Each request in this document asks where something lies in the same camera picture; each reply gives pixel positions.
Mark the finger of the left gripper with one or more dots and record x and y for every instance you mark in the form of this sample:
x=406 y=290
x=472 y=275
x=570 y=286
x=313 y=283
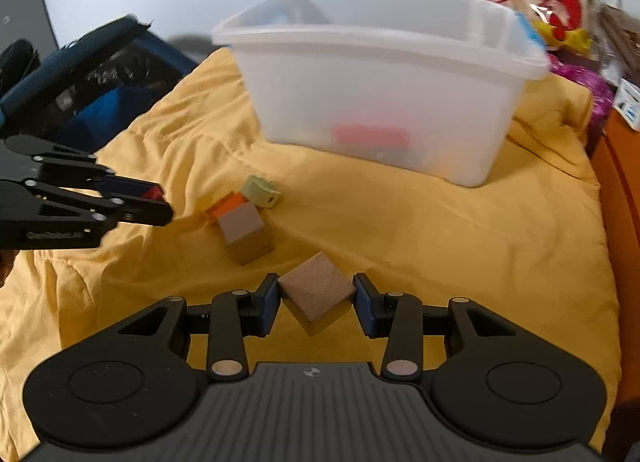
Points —
x=110 y=185
x=132 y=212

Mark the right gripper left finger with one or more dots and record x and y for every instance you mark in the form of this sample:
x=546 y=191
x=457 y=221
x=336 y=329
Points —
x=234 y=316

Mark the white plastic bin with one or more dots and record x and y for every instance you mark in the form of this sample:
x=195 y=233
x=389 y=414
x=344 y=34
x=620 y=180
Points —
x=449 y=73

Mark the orange block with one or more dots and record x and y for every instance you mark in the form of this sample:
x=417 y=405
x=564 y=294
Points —
x=227 y=203

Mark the blue black stroller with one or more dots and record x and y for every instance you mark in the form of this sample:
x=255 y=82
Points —
x=86 y=93

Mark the orange cardboard box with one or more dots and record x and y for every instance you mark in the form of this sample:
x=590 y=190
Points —
x=616 y=163

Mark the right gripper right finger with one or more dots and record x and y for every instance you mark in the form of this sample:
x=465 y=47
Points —
x=396 y=317

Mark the magenta plastic bag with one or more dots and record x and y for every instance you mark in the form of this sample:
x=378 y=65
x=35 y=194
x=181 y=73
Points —
x=602 y=95

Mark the brown dotted paper bag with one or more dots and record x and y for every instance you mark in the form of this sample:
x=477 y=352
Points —
x=616 y=36

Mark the wooden cube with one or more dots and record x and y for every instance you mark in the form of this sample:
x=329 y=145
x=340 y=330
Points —
x=245 y=234
x=316 y=293

